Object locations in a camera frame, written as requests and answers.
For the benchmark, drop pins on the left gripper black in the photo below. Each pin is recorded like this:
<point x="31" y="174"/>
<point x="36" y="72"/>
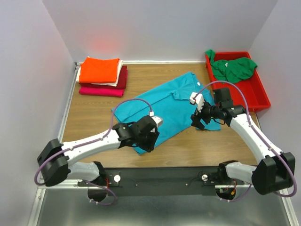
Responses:
<point x="149" y="147"/>

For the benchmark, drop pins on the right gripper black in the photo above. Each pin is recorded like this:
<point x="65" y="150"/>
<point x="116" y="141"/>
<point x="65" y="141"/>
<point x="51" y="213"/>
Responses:
<point x="195" y="118"/>

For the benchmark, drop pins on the teal blue t shirt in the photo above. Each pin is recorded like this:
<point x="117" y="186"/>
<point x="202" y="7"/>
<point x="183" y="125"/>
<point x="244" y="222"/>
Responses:
<point x="170" y="101"/>

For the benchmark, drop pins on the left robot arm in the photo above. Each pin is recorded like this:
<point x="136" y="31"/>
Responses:
<point x="60" y="161"/>

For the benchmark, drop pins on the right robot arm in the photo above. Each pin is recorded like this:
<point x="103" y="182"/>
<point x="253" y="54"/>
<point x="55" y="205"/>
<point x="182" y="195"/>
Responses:
<point x="274" y="170"/>

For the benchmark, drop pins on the green t shirt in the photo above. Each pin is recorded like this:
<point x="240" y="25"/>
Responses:
<point x="230" y="66"/>

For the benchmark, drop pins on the folded dark red t shirt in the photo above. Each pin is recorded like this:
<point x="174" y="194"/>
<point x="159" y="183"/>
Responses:
<point x="122" y="82"/>

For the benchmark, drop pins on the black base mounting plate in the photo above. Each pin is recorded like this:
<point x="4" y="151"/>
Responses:
<point x="163" y="181"/>

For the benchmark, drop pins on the folded white t shirt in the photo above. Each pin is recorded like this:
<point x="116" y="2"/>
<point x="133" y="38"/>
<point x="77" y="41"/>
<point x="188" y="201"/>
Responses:
<point x="118" y="70"/>

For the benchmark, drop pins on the folded orange t shirt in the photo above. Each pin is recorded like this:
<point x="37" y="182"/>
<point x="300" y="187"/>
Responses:
<point x="98" y="70"/>

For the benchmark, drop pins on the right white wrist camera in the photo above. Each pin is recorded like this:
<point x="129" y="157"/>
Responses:
<point x="197" y="100"/>

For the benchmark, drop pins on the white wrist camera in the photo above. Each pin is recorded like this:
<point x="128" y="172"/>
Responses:
<point x="197" y="100"/>
<point x="155" y="121"/>

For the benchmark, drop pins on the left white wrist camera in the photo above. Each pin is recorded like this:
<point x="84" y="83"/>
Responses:
<point x="155" y="121"/>

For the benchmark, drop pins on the aluminium frame rail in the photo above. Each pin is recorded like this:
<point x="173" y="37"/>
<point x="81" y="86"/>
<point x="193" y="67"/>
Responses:
<point x="71" y="207"/>

